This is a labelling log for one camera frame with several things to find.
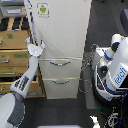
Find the white fridge body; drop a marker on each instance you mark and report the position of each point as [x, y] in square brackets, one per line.
[61, 25]

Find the wooden drawer cabinet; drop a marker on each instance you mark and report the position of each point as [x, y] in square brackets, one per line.
[14, 55]

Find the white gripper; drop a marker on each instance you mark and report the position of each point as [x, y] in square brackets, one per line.
[35, 51]

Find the green android sticker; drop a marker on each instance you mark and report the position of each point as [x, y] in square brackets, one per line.
[43, 9]

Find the fridge drawer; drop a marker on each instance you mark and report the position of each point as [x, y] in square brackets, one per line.
[61, 88]
[60, 68]

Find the grey box on cabinet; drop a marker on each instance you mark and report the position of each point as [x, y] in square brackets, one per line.
[13, 11]

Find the upper fridge drawer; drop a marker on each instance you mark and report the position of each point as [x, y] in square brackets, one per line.
[60, 68]

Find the white blue robot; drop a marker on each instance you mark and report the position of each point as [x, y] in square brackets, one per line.
[110, 71]

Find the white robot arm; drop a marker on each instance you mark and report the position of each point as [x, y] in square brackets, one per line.
[12, 108]

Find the lower fridge drawer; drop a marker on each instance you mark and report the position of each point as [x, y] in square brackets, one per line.
[61, 88]

